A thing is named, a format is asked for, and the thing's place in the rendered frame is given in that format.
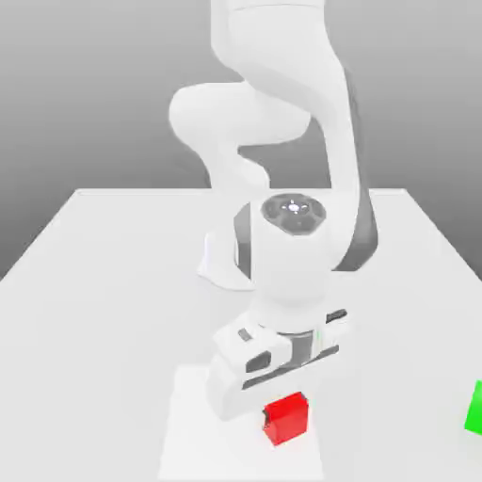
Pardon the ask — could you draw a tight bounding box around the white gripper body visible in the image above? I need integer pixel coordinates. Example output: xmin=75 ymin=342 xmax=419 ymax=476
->
xmin=205 ymin=345 xmax=341 ymax=422

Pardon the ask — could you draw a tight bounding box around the small green cube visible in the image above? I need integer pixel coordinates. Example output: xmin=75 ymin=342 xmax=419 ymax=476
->
xmin=463 ymin=379 xmax=482 ymax=437

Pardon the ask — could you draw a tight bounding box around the small red cube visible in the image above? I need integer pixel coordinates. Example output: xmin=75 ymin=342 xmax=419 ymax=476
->
xmin=262 ymin=391 xmax=310 ymax=447

